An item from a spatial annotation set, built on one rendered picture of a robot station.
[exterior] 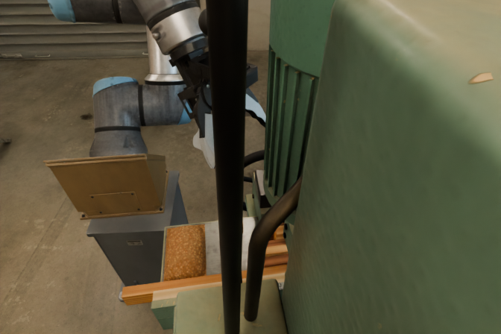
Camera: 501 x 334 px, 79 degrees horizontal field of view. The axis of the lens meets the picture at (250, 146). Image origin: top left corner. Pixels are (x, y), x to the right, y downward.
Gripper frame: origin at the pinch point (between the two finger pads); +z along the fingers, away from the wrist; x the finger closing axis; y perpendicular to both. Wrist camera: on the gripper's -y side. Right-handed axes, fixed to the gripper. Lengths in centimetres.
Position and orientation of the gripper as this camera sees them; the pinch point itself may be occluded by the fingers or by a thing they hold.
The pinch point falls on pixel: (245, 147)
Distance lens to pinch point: 55.2
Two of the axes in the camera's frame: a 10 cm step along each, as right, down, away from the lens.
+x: -6.6, 4.9, -5.6
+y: -6.2, 0.7, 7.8
